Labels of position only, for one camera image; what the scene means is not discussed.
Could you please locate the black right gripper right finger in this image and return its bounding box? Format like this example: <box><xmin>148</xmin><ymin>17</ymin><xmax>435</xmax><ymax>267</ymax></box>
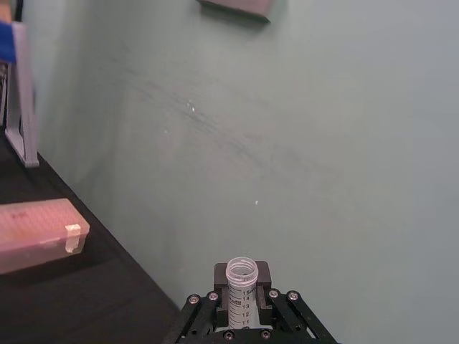
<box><xmin>255</xmin><ymin>261</ymin><xmax>326</xmax><ymax>340</ymax></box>

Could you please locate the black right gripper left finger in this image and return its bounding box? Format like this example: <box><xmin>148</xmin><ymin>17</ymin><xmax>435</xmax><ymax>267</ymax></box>
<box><xmin>178</xmin><ymin>262</ymin><xmax>231</xmax><ymax>340</ymax></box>

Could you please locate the clear graduated plastic tube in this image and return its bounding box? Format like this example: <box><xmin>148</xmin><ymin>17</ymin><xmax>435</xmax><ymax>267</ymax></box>
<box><xmin>224</xmin><ymin>257</ymin><xmax>260</xmax><ymax>329</ymax></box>

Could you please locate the black table cloth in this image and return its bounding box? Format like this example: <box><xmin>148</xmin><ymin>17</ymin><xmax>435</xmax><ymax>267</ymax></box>
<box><xmin>0</xmin><ymin>125</ymin><xmax>182</xmax><ymax>344</ymax></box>

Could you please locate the white tape strip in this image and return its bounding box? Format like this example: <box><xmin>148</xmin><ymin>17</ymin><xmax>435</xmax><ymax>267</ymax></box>
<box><xmin>64</xmin><ymin>223</ymin><xmax>82</xmax><ymax>254</ymax></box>

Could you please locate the clear plastic case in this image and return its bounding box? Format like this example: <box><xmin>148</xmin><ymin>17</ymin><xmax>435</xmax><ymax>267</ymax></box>
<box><xmin>0</xmin><ymin>198</ymin><xmax>91</xmax><ymax>276</ymax></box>

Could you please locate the pale grey plastic rack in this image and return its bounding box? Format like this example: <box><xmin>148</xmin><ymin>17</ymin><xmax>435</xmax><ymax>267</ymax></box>
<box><xmin>4</xmin><ymin>20</ymin><xmax>41</xmax><ymax>168</ymax></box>

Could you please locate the dark grey flat panel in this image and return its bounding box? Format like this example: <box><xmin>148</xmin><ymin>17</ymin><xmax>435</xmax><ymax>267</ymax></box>
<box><xmin>196</xmin><ymin>0</ymin><xmax>272</xmax><ymax>25</ymax></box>

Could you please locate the blue object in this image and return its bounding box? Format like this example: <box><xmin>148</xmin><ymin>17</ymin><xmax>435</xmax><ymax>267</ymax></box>
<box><xmin>0</xmin><ymin>19</ymin><xmax>17</xmax><ymax>65</ymax></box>

